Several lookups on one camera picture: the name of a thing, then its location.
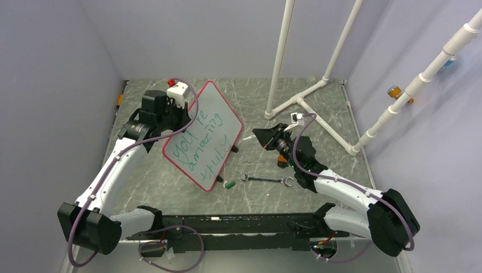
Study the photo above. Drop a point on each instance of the blue wall knob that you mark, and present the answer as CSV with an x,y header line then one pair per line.
x,y
450,61

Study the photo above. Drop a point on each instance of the orange wall knob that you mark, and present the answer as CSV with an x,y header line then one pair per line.
x,y
394,92

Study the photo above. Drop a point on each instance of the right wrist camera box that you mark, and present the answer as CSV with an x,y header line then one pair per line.
x,y
297,121

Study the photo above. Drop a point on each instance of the pink framed whiteboard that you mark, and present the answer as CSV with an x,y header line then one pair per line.
x,y
202,150

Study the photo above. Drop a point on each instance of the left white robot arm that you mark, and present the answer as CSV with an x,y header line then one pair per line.
x,y
89,222

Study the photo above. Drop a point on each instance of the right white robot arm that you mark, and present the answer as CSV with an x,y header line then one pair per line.
x,y
382,217

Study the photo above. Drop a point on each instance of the white pvc pipe frame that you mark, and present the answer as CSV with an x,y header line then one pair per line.
x,y
400,26

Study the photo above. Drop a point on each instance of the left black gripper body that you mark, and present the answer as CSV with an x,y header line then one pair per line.
x,y
175,118

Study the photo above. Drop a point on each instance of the green marker cap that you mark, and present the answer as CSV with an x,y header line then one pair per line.
x,y
230,185

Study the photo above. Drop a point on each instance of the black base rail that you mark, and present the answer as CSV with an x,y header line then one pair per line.
x,y
294,231

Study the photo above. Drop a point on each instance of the green whiteboard marker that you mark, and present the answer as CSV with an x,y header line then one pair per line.
x,y
249,137

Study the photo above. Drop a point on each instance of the silver open end wrench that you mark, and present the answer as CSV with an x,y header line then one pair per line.
x,y
283,180

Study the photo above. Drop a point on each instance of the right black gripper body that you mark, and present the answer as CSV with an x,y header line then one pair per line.
x,y
282,142

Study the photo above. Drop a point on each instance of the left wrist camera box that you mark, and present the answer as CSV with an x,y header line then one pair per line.
x,y
179,92

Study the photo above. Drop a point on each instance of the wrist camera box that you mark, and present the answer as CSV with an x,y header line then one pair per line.
x,y
179,92
297,121

